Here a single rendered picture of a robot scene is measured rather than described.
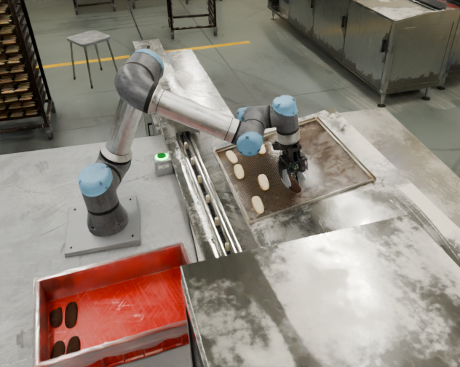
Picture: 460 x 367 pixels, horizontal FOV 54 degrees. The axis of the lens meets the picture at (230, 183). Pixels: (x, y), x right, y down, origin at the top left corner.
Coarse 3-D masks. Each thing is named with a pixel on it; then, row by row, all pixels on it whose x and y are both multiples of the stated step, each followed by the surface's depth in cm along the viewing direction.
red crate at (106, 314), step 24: (96, 288) 147; (120, 288) 147; (144, 288) 147; (168, 288) 146; (48, 312) 140; (96, 312) 139; (120, 312) 139; (144, 312) 139; (168, 312) 139; (48, 336) 133; (96, 336) 132; (120, 336) 132; (120, 360) 125
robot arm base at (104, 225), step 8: (112, 208) 161; (120, 208) 165; (88, 216) 164; (96, 216) 161; (104, 216) 161; (112, 216) 162; (120, 216) 165; (88, 224) 165; (96, 224) 162; (104, 224) 162; (112, 224) 163; (120, 224) 165; (96, 232) 163; (104, 232) 163; (112, 232) 164
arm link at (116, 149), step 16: (144, 64) 137; (160, 64) 144; (128, 112) 150; (112, 128) 157; (128, 128) 155; (112, 144) 160; (128, 144) 161; (96, 160) 167; (112, 160) 162; (128, 160) 165
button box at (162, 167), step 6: (168, 156) 197; (156, 162) 193; (162, 162) 194; (168, 162) 195; (156, 168) 195; (162, 168) 196; (168, 168) 197; (156, 174) 197; (162, 174) 198; (168, 174) 198
